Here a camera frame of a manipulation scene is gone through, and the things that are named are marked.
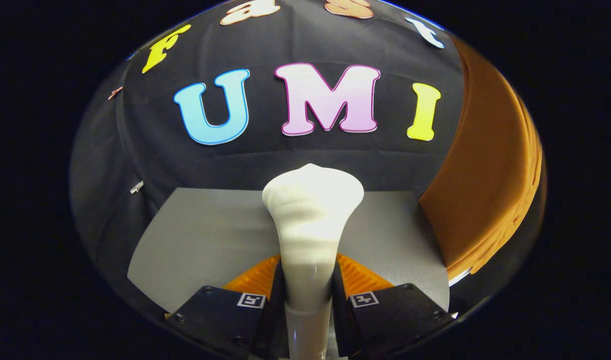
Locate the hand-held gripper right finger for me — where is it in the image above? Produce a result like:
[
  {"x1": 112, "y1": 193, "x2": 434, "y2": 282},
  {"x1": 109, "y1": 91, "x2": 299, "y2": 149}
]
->
[{"x1": 331, "y1": 252, "x2": 459, "y2": 360}]

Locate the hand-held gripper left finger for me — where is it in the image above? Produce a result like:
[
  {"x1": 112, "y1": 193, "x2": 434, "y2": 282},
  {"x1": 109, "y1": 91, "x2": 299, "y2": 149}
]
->
[{"x1": 165, "y1": 254, "x2": 289, "y2": 360}]

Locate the grey steamer hose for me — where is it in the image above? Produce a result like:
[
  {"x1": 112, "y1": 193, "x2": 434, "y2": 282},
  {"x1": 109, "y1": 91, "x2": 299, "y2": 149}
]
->
[{"x1": 285, "y1": 304, "x2": 332, "y2": 360}]

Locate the white garment steamer head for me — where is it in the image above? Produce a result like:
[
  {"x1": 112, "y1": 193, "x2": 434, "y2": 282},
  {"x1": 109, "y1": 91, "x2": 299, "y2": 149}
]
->
[{"x1": 262, "y1": 163, "x2": 365, "y2": 313}]

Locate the orange button shirt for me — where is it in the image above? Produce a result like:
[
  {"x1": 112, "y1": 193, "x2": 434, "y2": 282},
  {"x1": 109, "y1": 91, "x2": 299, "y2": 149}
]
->
[{"x1": 417, "y1": 34, "x2": 544, "y2": 282}]

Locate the black backdrop cloth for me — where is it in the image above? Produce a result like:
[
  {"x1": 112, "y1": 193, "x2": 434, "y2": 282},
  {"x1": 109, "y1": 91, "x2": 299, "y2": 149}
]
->
[{"x1": 69, "y1": 0, "x2": 547, "y2": 323}]

